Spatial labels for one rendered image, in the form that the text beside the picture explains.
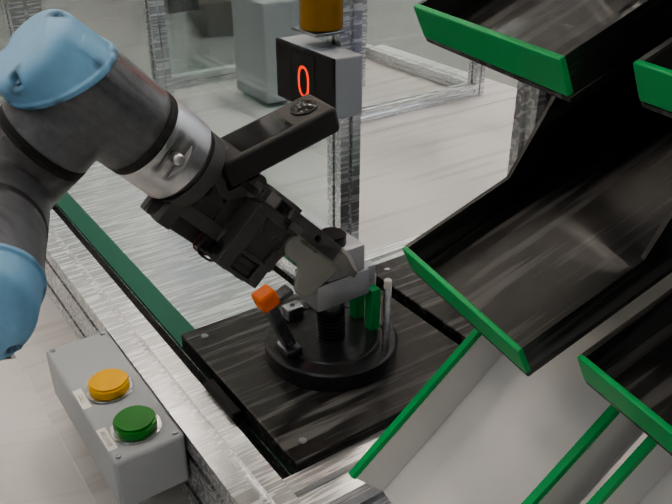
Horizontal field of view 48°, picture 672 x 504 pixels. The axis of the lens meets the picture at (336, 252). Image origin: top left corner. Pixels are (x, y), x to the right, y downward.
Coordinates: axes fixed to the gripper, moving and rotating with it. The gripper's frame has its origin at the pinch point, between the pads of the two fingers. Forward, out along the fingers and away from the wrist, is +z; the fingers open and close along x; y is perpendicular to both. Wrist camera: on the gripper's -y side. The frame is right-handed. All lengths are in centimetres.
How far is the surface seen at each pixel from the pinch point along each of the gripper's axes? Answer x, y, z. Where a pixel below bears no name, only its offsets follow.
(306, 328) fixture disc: -2.5, 8.3, 5.7
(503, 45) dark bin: 28.4, -12.0, -26.7
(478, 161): -49, -35, 64
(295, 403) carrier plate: 5.2, 14.2, 2.9
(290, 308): -4.8, 7.7, 4.3
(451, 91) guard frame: -82, -53, 78
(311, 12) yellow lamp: -17.9, -19.8, -7.8
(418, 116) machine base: -78, -41, 70
